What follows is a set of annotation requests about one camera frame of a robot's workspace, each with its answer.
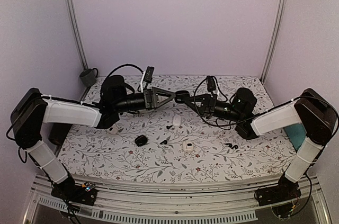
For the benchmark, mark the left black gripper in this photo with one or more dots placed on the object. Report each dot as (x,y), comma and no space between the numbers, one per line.
(151,97)

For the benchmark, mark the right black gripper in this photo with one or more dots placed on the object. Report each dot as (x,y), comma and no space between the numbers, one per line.
(207,106)

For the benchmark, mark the black charging case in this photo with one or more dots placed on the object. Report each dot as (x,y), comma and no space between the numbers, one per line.
(181,96)

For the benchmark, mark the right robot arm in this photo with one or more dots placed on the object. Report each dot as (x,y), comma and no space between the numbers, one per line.
(318,118)

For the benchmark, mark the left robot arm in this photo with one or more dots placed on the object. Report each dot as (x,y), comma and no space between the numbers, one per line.
(35,109)

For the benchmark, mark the white closed earbud case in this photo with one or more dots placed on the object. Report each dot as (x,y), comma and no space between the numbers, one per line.
(176,121)

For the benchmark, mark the white open earbud case centre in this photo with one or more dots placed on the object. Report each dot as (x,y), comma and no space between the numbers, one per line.
(187,146)

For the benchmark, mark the white open earbud case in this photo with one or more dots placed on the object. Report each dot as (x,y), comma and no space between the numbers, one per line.
(113,130)
(187,146)

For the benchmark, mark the black open case left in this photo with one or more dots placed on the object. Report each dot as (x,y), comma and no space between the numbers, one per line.
(141,140)

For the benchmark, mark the white open earbud case left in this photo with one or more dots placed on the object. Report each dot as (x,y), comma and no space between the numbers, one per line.
(113,130)

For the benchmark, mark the floral patterned table mat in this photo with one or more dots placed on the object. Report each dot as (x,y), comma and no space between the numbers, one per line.
(96,153)

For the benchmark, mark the grey mug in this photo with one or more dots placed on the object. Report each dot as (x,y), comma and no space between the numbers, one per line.
(89,77)

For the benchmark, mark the teal cylinder cup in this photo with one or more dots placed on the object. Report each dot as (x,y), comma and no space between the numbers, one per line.
(296,134)

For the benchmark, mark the aluminium front rail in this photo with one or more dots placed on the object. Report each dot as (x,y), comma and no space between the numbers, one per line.
(212,202)

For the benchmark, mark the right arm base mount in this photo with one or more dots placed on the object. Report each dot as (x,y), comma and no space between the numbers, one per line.
(266,195)

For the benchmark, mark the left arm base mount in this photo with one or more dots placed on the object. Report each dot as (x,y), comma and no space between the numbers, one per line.
(69,191)

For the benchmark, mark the left aluminium frame post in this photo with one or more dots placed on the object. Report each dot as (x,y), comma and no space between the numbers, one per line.
(76,33)

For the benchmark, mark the aluminium frame post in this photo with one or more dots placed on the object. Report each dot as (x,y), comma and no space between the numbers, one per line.
(273,41)
(76,33)

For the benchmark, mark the right aluminium frame post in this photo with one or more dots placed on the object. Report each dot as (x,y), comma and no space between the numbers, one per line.
(273,41)

